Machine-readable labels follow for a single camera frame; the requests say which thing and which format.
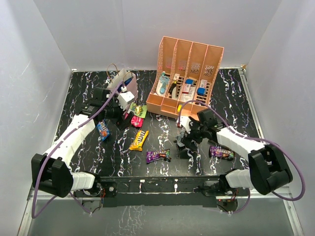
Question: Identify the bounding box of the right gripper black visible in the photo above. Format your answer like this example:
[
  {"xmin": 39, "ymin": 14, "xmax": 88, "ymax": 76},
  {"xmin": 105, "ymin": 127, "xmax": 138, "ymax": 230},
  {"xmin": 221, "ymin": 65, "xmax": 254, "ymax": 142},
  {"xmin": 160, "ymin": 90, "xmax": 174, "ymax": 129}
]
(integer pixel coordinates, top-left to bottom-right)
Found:
[{"xmin": 181, "ymin": 118, "xmax": 207, "ymax": 150}]

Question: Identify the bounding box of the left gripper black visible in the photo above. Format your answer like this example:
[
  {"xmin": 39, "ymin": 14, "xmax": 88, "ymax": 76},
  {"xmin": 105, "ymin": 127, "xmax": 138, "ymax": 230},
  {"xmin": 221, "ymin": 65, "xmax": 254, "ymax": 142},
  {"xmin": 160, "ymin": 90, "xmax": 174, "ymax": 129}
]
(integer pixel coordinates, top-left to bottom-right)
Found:
[{"xmin": 103, "ymin": 94, "xmax": 134, "ymax": 130}]

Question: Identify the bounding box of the pale pink paper bag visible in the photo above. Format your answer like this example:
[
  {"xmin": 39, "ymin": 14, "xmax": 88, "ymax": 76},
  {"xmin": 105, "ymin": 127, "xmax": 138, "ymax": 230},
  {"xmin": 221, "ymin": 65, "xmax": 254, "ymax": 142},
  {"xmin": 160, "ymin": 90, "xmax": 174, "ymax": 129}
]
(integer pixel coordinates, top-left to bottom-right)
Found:
[{"xmin": 106, "ymin": 68, "xmax": 138, "ymax": 113}]

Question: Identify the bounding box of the blue Burts chips bag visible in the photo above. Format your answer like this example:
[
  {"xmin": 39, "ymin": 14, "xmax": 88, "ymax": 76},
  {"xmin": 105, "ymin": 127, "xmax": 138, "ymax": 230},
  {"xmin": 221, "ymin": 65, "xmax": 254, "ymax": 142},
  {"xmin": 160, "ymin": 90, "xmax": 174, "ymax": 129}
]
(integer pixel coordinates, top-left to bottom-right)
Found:
[{"xmin": 123, "ymin": 75, "xmax": 133, "ymax": 86}]

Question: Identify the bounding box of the clear silver snack wrapper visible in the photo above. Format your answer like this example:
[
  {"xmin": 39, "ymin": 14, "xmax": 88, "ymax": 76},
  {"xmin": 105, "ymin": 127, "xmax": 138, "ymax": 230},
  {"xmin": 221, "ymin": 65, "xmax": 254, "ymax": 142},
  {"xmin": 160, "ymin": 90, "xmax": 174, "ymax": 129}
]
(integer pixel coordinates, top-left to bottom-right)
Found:
[{"xmin": 175, "ymin": 130, "xmax": 191, "ymax": 150}]

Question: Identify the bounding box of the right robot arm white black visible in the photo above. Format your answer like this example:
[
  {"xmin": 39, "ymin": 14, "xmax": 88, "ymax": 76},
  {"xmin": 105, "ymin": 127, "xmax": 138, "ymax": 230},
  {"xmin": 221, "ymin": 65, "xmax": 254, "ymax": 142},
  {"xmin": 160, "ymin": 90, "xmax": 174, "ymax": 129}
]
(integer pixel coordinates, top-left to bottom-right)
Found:
[{"xmin": 177, "ymin": 109, "xmax": 293, "ymax": 195}]

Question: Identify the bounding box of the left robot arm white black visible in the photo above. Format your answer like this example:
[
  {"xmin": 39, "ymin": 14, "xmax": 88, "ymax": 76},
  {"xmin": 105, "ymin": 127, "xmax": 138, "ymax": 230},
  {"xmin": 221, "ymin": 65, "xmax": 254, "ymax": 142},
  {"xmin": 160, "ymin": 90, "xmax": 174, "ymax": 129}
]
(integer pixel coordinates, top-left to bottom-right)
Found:
[{"xmin": 31, "ymin": 87, "xmax": 138, "ymax": 198}]

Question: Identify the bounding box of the pink candy packet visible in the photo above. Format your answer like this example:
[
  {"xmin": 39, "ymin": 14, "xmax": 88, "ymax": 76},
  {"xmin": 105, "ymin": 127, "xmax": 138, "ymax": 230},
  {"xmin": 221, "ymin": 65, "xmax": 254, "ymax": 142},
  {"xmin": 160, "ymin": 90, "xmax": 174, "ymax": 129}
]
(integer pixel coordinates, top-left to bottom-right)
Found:
[{"xmin": 131, "ymin": 116, "xmax": 144, "ymax": 128}]

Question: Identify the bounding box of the green candy packet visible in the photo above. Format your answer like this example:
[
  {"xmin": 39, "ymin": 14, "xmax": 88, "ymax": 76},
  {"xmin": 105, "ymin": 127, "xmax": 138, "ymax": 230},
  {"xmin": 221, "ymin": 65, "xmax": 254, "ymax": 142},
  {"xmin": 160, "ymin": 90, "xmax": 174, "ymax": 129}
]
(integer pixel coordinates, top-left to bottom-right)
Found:
[{"xmin": 128, "ymin": 102, "xmax": 147, "ymax": 118}]

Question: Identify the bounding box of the blue M&M's packet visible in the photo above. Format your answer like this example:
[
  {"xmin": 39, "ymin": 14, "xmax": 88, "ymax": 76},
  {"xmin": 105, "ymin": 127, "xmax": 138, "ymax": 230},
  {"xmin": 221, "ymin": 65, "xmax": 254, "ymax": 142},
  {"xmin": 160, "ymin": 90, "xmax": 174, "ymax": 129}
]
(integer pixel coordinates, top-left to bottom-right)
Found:
[{"xmin": 96, "ymin": 120, "xmax": 110, "ymax": 141}]

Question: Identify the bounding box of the yellow M&M's packet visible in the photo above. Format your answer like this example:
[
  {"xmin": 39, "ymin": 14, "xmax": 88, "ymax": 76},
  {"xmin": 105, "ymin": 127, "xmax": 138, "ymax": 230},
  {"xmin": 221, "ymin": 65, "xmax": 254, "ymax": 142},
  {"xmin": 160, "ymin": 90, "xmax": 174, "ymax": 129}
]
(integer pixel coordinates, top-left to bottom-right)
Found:
[{"xmin": 129, "ymin": 130, "xmax": 149, "ymax": 151}]

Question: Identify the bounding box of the purple M&M's packet centre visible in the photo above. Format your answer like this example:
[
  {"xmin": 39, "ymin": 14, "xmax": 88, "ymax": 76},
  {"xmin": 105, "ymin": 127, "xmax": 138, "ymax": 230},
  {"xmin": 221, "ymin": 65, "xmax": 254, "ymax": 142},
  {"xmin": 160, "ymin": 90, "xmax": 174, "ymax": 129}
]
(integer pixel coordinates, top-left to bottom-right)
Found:
[{"xmin": 146, "ymin": 148, "xmax": 171, "ymax": 164}]

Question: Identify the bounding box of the purple m&m's packet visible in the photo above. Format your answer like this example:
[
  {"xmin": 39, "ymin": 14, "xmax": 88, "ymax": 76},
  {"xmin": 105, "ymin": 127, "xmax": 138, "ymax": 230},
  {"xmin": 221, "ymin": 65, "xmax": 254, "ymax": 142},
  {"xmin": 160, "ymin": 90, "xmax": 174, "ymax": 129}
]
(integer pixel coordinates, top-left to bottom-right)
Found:
[
  {"xmin": 146, "ymin": 148, "xmax": 171, "ymax": 164},
  {"xmin": 209, "ymin": 146, "xmax": 235, "ymax": 161}
]

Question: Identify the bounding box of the purple M&M's packet right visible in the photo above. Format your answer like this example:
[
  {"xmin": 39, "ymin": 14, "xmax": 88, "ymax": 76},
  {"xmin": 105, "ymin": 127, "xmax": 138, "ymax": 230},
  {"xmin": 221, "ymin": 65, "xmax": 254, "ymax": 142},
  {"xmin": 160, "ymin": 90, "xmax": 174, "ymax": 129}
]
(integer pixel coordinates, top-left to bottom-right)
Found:
[{"xmin": 209, "ymin": 146, "xmax": 235, "ymax": 161}]

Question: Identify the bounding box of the small yellow box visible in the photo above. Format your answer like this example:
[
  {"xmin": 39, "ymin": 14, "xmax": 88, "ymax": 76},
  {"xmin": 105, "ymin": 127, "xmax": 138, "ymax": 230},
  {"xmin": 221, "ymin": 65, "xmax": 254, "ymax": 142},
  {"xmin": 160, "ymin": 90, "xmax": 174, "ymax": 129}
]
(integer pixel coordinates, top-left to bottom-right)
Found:
[{"xmin": 177, "ymin": 104, "xmax": 183, "ymax": 113}]

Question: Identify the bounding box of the white plastic packet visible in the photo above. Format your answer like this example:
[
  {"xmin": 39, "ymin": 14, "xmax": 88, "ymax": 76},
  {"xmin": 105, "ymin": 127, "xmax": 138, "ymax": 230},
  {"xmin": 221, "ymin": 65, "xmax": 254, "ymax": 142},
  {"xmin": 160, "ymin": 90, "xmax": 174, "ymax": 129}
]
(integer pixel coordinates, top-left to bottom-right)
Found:
[{"xmin": 179, "ymin": 93, "xmax": 194, "ymax": 104}]

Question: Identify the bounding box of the blue white item pack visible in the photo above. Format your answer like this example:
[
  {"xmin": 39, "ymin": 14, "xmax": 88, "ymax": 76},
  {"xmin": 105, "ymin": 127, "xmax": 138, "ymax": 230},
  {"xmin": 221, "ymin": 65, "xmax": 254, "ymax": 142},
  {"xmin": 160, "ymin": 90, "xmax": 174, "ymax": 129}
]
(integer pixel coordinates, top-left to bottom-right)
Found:
[{"xmin": 197, "ymin": 79, "xmax": 209, "ymax": 96}]

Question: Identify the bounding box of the light blue tape dispenser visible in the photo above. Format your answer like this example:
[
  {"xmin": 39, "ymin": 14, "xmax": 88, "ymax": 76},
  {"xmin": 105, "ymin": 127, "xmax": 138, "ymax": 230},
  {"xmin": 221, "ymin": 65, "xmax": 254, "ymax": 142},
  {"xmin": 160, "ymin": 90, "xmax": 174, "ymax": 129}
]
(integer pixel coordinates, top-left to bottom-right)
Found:
[{"xmin": 156, "ymin": 71, "xmax": 170, "ymax": 96}]

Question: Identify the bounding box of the black yellow utility knife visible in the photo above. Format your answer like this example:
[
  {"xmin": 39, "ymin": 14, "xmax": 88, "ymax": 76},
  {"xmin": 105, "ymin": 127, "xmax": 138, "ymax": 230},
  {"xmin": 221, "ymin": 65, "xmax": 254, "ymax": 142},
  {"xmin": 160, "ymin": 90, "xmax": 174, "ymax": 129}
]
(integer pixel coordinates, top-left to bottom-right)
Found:
[{"xmin": 169, "ymin": 81, "xmax": 178, "ymax": 99}]

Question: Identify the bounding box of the orange desk file organizer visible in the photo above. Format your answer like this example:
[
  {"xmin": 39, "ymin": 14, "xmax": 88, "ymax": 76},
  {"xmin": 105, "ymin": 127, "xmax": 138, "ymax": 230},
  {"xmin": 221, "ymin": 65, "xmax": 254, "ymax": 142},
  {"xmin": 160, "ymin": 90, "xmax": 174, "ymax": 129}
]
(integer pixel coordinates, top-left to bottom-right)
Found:
[{"xmin": 146, "ymin": 36, "xmax": 224, "ymax": 118}]

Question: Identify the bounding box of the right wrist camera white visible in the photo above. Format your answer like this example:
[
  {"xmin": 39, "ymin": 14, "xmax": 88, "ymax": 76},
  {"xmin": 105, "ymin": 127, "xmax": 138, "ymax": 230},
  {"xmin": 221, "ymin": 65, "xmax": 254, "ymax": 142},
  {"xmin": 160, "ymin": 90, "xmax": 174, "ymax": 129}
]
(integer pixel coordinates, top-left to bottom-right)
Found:
[{"xmin": 177, "ymin": 116, "xmax": 198, "ymax": 134}]

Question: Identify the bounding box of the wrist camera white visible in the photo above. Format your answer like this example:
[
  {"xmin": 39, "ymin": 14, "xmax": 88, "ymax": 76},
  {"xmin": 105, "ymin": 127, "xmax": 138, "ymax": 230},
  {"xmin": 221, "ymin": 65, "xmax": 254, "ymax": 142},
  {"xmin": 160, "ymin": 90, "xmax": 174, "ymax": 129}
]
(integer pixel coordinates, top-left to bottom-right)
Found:
[
  {"xmin": 117, "ymin": 86, "xmax": 135, "ymax": 111},
  {"xmin": 177, "ymin": 116, "xmax": 198, "ymax": 134}
]

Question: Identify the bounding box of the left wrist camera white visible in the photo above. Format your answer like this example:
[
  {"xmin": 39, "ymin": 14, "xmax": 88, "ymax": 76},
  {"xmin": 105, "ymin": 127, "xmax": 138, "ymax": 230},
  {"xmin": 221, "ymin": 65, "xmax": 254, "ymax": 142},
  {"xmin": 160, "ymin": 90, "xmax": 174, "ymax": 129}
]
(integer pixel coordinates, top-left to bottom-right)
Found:
[{"xmin": 117, "ymin": 86, "xmax": 135, "ymax": 111}]

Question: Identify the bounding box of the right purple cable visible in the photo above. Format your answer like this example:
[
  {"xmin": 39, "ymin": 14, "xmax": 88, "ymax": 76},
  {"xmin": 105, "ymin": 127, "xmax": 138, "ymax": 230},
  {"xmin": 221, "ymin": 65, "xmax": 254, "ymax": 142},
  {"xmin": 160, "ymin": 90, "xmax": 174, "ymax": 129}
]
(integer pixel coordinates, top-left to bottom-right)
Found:
[{"xmin": 178, "ymin": 100, "xmax": 306, "ymax": 214}]

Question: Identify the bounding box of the purple cable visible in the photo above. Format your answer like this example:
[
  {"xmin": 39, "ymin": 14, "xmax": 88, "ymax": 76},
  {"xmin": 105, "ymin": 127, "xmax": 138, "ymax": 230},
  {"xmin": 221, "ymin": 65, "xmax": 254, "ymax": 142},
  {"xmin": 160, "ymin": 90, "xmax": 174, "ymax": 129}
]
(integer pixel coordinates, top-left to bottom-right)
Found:
[
  {"xmin": 31, "ymin": 81, "xmax": 125, "ymax": 219},
  {"xmin": 178, "ymin": 100, "xmax": 306, "ymax": 214}
]

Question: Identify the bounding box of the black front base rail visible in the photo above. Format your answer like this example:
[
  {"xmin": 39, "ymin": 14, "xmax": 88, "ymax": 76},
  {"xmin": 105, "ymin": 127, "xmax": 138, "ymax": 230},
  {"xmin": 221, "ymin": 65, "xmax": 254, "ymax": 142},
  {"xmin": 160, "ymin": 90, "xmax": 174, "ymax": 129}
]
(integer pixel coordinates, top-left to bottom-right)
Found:
[{"xmin": 73, "ymin": 176, "xmax": 249, "ymax": 208}]

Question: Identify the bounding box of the aluminium frame rail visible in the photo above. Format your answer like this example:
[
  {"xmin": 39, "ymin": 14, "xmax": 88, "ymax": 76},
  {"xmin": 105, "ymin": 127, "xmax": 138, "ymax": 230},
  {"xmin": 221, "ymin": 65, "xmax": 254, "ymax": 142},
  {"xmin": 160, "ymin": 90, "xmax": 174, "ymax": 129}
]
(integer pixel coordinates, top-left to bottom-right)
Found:
[{"xmin": 18, "ymin": 191, "xmax": 305, "ymax": 236}]

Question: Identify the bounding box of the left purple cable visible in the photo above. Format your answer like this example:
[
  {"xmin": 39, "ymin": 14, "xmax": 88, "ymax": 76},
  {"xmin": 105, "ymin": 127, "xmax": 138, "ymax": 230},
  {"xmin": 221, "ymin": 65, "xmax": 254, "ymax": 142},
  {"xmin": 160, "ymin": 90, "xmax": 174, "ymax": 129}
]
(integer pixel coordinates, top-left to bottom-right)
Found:
[{"xmin": 31, "ymin": 81, "xmax": 125, "ymax": 219}]

